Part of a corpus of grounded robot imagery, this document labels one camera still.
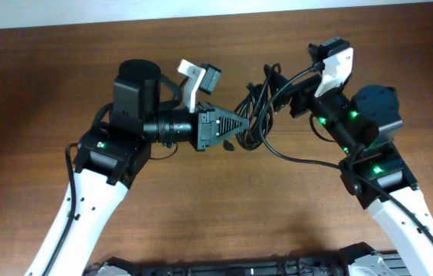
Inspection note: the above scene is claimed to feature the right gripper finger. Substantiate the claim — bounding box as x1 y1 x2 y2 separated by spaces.
264 64 289 92
271 90 290 113

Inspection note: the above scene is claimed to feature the thin black cable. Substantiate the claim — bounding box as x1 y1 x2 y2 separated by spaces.
238 62 283 146

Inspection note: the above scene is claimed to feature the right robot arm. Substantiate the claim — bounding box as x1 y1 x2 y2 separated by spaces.
264 65 433 275

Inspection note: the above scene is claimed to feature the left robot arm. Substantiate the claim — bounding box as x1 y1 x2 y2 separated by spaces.
26 59 249 275

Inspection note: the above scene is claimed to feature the right camera cable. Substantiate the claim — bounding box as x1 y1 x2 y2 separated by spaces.
256 63 433 269

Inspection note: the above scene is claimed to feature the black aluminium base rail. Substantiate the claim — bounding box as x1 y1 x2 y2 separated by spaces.
83 242 411 276

